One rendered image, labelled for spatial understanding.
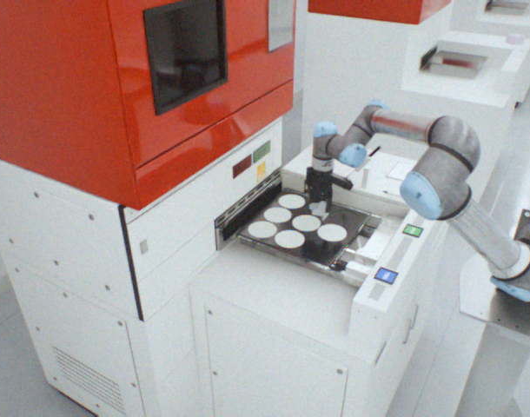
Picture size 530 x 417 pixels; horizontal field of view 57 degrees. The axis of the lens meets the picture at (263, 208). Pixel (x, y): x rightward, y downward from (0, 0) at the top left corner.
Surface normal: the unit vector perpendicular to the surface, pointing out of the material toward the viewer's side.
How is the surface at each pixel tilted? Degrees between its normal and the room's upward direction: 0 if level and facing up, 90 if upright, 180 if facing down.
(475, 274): 0
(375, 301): 0
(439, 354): 0
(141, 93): 90
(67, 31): 90
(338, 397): 90
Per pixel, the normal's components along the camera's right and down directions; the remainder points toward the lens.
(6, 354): 0.00, -0.84
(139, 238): 0.86, 0.28
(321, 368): -0.51, 0.47
